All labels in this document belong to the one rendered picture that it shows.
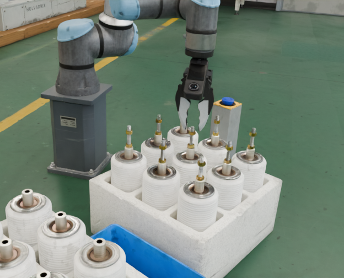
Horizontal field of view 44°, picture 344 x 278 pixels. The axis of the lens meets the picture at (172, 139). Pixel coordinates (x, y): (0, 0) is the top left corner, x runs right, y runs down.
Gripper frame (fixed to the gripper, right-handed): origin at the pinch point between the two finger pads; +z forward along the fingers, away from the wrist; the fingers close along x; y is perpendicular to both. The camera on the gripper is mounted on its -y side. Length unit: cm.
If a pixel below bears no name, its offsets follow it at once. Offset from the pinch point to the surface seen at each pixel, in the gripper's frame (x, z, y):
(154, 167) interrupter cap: 8.0, 9.1, -8.4
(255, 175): -18.2, 12.5, 0.7
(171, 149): 6.0, 10.0, 4.8
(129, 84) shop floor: 52, 35, 132
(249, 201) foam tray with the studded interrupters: -17.1, 16.5, -6.3
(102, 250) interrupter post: 10.4, 7.6, -43.4
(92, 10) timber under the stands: 152, 29, 349
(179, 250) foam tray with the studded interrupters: -1.5, 22.1, -22.8
